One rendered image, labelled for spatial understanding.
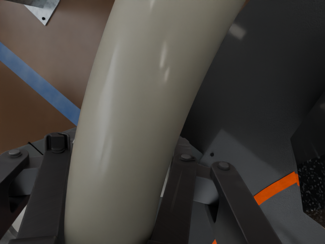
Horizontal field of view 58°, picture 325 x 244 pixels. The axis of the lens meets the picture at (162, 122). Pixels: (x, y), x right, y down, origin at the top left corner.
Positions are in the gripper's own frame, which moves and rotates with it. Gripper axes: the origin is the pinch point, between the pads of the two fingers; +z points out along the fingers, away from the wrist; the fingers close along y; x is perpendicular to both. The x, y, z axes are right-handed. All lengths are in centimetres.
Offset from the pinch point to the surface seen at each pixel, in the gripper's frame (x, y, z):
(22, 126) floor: -62, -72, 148
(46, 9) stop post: 5, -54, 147
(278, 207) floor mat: -69, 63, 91
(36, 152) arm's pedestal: -29, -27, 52
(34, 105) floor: -48, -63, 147
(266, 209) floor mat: -72, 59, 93
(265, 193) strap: -64, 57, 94
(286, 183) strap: -57, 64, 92
